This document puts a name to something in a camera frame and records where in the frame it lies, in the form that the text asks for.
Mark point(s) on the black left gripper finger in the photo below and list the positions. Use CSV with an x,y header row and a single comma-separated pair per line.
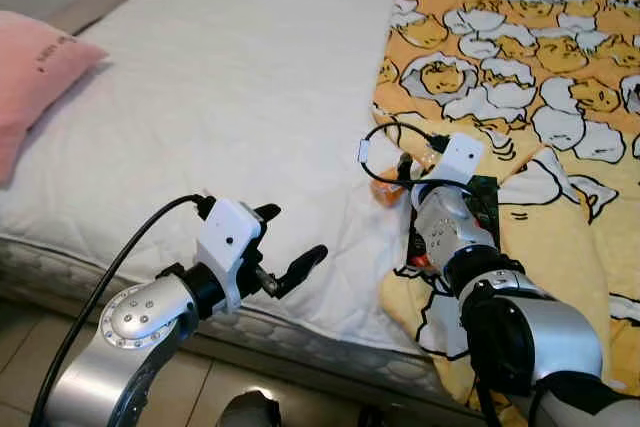
x,y
268,213
303,269

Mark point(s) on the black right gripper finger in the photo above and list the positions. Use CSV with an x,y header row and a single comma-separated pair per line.
x,y
406,169

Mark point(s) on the green and red book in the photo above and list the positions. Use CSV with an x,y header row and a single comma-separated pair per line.
x,y
487,209

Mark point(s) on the yellow cartoon egg blanket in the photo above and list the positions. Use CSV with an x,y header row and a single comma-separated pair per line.
x,y
560,97

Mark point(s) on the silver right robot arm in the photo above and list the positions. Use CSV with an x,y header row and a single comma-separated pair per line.
x,y
560,337

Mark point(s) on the white quilted mattress pad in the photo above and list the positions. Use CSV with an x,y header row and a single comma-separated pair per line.
x,y
230,97

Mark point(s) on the robot left leg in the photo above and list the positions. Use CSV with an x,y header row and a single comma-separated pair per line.
x,y
250,412

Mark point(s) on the pink pillow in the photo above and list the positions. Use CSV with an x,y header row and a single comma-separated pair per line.
x,y
35,77

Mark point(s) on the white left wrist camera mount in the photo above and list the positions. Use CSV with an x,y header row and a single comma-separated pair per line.
x,y
228,237

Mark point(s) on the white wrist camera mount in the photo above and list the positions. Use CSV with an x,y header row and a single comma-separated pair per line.
x,y
462,159
228,237

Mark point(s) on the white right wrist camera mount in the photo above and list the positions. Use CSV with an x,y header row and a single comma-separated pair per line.
x,y
462,159

